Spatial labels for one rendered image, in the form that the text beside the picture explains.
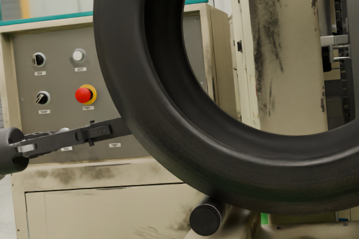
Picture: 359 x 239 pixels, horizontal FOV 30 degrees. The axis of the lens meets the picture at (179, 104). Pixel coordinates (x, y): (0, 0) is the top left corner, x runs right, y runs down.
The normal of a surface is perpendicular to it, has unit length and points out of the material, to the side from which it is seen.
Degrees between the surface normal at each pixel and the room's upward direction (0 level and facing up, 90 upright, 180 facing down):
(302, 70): 90
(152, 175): 90
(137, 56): 92
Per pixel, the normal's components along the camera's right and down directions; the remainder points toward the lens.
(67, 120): -0.20, 0.07
